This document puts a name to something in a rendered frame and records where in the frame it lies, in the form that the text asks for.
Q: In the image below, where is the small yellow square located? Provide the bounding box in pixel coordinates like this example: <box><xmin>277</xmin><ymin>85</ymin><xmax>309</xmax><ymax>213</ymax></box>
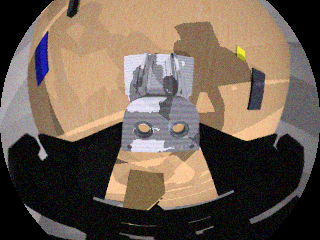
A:
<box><xmin>236</xmin><ymin>45</ymin><xmax>245</xmax><ymax>61</ymax></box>

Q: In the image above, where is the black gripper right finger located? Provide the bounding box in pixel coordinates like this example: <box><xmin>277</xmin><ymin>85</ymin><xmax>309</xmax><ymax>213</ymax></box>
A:
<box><xmin>199</xmin><ymin>123</ymin><xmax>277</xmax><ymax>196</ymax></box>

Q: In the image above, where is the blue rectangular plate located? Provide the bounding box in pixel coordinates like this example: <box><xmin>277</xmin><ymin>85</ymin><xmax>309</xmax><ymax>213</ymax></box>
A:
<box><xmin>35</xmin><ymin>32</ymin><xmax>49</xmax><ymax>87</ymax></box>

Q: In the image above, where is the black flat bar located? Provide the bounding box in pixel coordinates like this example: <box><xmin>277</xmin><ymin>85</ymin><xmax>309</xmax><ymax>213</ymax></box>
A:
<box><xmin>65</xmin><ymin>0</ymin><xmax>79</xmax><ymax>19</ymax></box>

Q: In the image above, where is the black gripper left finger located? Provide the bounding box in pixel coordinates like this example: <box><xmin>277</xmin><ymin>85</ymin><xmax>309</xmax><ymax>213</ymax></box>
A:
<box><xmin>37</xmin><ymin>121</ymin><xmax>124</xmax><ymax>200</ymax></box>

